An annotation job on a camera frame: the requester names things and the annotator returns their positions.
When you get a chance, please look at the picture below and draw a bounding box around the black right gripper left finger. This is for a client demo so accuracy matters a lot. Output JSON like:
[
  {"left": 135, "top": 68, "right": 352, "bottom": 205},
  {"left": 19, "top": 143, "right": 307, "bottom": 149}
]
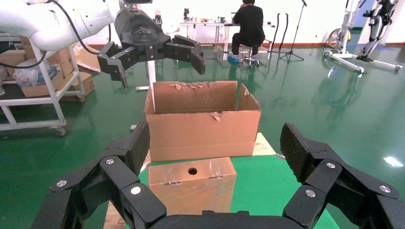
[{"left": 32, "top": 121, "right": 167, "bottom": 229}]

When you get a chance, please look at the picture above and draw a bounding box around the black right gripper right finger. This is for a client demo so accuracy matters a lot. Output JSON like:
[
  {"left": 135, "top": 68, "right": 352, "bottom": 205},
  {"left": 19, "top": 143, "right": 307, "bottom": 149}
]
[{"left": 280, "top": 123, "right": 405, "bottom": 229}]

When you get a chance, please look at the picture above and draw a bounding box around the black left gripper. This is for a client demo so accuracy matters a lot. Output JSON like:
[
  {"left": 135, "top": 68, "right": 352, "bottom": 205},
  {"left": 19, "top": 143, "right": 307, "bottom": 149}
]
[{"left": 97, "top": 8, "right": 206, "bottom": 88}]

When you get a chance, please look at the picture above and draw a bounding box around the small cardboard box with hole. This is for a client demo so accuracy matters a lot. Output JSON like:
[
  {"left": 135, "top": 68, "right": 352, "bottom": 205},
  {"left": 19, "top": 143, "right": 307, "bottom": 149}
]
[{"left": 148, "top": 157, "right": 237, "bottom": 216}]

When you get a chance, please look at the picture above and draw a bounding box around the torn flat cardboard sheet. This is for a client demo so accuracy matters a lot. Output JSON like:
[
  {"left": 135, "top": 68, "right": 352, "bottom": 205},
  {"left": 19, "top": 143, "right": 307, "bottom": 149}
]
[{"left": 73, "top": 42, "right": 102, "bottom": 74}]

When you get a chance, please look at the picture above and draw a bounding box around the cardboard box with printed logo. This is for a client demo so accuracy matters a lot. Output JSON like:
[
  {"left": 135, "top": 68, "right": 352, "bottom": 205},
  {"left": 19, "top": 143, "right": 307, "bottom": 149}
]
[{"left": 60, "top": 72, "right": 96, "bottom": 103}]

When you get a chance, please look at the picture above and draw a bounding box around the brown cardboard box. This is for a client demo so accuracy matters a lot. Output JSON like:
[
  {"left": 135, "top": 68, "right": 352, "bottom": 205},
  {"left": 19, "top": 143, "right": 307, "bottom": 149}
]
[
  {"left": 0, "top": 50, "right": 28, "bottom": 76},
  {"left": 20, "top": 71, "right": 65, "bottom": 98},
  {"left": 19, "top": 36, "right": 74, "bottom": 80}
]

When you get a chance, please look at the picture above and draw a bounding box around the large open cardboard carton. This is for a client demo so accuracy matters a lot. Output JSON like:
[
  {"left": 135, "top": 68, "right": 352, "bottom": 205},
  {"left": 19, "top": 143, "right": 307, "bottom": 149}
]
[{"left": 144, "top": 80, "right": 262, "bottom": 163}]

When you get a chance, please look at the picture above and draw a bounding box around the white work desk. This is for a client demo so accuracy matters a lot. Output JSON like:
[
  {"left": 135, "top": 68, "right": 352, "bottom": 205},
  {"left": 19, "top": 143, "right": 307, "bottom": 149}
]
[{"left": 180, "top": 20, "right": 276, "bottom": 61}]

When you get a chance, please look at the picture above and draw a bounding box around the green table cloth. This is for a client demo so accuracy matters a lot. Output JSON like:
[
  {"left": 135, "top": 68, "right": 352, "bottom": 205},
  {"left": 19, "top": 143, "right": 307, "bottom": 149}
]
[{"left": 125, "top": 155, "right": 341, "bottom": 229}]

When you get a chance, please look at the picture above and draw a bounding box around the chrome swivel stool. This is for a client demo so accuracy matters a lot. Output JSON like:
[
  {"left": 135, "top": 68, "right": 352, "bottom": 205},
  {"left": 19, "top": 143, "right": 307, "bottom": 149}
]
[{"left": 239, "top": 44, "right": 261, "bottom": 69}]

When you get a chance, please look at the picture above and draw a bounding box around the seated person in black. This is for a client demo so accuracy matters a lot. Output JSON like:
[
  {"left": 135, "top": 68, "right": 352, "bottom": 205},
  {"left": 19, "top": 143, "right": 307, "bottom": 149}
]
[{"left": 231, "top": 0, "right": 266, "bottom": 58}]

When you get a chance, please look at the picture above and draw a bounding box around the white wheeled cart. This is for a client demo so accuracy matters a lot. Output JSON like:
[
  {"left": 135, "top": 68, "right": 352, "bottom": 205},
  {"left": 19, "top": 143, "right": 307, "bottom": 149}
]
[{"left": 0, "top": 33, "right": 86, "bottom": 137}]

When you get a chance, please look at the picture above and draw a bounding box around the clear plastic bag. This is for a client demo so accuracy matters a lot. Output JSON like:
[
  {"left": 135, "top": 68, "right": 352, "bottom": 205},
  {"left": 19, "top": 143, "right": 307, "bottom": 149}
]
[{"left": 12, "top": 58, "right": 59, "bottom": 87}]

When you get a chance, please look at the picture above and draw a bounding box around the black tripod microphone stand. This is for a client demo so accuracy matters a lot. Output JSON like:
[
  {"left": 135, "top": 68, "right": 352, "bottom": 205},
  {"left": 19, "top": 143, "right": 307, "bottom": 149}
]
[{"left": 280, "top": 0, "right": 308, "bottom": 62}]

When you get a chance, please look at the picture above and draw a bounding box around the black curved stand pole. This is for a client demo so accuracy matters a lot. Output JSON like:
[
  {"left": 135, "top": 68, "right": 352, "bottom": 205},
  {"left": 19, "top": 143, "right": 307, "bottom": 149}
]
[
  {"left": 269, "top": 12, "right": 281, "bottom": 53},
  {"left": 278, "top": 12, "right": 290, "bottom": 53}
]

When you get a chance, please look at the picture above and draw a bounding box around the black white legged robot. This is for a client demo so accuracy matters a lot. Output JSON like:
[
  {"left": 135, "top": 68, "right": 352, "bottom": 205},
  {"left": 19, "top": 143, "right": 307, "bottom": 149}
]
[{"left": 357, "top": 0, "right": 399, "bottom": 62}]

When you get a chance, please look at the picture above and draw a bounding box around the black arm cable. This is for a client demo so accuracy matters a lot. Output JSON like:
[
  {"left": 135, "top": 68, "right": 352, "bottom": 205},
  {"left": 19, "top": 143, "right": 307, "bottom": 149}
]
[{"left": 0, "top": 0, "right": 112, "bottom": 69}]

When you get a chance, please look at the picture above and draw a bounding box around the yellow hose reel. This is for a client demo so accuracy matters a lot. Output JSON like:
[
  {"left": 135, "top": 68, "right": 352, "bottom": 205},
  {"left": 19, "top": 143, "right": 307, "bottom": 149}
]
[{"left": 327, "top": 28, "right": 352, "bottom": 50}]

